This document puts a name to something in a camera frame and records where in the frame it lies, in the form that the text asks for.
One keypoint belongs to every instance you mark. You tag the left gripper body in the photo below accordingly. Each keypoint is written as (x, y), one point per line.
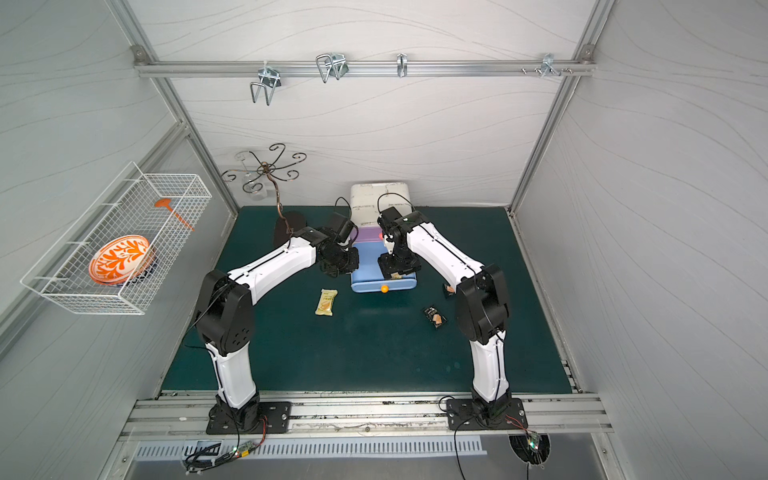
(344, 260)

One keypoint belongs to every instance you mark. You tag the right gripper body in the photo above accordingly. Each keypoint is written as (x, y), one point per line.
(396, 264)

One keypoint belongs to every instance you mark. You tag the blue drawer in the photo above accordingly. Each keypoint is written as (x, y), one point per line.
(368, 277)

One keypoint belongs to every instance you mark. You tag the purple drawer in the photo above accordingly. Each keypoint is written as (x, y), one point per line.
(369, 234)

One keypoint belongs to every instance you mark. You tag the gold cookie packet one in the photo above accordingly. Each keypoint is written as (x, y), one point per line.
(326, 301)

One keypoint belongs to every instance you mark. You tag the black cookie packet two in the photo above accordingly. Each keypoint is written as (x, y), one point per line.
(434, 316)

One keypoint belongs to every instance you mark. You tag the white drawer cabinet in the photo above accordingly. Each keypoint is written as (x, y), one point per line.
(368, 200)

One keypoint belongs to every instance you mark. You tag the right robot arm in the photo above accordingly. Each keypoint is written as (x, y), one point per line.
(482, 304)

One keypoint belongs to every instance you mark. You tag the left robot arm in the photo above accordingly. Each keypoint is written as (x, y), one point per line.
(224, 318)

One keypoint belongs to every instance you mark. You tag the black metal mug tree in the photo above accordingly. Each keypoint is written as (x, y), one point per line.
(264, 178)

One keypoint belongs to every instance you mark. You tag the orange spatula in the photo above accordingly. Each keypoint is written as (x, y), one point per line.
(166, 203)

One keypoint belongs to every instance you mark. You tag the metal hook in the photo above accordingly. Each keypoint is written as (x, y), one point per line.
(401, 65)
(548, 67)
(267, 82)
(331, 65)

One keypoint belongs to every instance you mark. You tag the orange patterned plate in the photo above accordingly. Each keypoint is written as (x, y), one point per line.
(122, 260)

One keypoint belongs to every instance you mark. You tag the white vent grille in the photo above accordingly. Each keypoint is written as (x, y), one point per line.
(320, 448)

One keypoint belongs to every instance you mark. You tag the left wiring bundle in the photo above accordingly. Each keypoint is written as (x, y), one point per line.
(216, 456)

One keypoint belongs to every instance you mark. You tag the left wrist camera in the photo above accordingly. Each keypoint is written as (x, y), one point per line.
(339, 228)

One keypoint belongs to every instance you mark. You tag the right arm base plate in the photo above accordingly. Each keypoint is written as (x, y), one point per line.
(473, 414)

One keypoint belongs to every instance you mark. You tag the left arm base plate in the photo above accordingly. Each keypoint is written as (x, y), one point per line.
(254, 417)

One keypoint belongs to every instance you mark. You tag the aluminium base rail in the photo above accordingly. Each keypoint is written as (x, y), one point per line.
(185, 415)

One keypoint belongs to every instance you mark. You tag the white wire basket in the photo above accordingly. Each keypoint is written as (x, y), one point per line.
(125, 207)

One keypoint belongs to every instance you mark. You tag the aluminium top rail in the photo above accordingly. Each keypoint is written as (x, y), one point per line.
(357, 68)

